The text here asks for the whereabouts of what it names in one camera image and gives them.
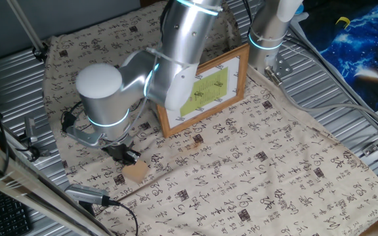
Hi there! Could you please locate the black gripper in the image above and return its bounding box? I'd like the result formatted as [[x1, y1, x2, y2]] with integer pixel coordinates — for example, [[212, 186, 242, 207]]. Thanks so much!
[[102, 143, 142, 167]]

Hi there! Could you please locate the light wooden block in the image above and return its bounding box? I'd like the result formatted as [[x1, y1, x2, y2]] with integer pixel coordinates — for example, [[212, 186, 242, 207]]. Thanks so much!
[[121, 159, 151, 184]]

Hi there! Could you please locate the beige calligraphy print cloth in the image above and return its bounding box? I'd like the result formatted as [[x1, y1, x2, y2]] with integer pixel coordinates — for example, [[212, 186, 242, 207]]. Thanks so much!
[[42, 0, 378, 236]]

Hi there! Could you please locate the black keyboard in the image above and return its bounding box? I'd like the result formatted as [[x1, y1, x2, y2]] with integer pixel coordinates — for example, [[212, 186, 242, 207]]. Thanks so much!
[[0, 185, 34, 236]]

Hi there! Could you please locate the black pole clamp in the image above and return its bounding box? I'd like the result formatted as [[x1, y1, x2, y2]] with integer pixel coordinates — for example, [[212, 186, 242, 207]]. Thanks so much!
[[32, 41, 51, 62]]

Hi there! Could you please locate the grey metal pole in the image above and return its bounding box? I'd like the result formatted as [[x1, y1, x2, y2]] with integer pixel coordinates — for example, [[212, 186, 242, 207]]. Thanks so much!
[[5, 0, 45, 53]]

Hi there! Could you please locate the silver base mounting plate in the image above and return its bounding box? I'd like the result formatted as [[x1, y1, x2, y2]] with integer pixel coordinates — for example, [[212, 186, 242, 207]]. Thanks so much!
[[263, 52, 293, 87]]

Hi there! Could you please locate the blue galaxy print mat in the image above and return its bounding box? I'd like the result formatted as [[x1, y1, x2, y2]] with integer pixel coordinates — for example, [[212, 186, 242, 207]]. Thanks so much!
[[299, 2, 378, 112]]

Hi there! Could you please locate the black camera cable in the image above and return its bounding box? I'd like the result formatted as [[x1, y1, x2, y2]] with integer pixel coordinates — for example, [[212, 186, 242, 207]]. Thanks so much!
[[108, 199, 140, 236]]

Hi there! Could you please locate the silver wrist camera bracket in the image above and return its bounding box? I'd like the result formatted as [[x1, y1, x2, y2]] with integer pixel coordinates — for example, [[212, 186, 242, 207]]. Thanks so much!
[[66, 126, 107, 148]]

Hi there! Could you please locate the grey depth camera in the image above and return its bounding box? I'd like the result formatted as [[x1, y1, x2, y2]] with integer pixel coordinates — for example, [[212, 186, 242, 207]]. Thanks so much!
[[64, 184, 111, 217]]

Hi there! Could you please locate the small clamp-mounted camera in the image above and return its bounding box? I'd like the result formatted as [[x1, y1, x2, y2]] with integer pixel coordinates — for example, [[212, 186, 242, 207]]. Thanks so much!
[[24, 117, 39, 144]]

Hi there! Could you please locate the aluminium frame bar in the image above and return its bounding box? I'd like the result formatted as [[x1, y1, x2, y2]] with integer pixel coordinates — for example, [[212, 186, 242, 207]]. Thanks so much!
[[0, 132, 111, 236]]

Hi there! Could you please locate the wooden picture frame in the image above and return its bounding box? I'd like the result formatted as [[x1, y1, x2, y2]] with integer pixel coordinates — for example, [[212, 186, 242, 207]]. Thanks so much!
[[157, 43, 251, 138]]

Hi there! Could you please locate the grey base cable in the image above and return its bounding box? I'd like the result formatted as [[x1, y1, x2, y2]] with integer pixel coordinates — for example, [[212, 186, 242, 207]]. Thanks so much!
[[275, 77, 378, 132]]

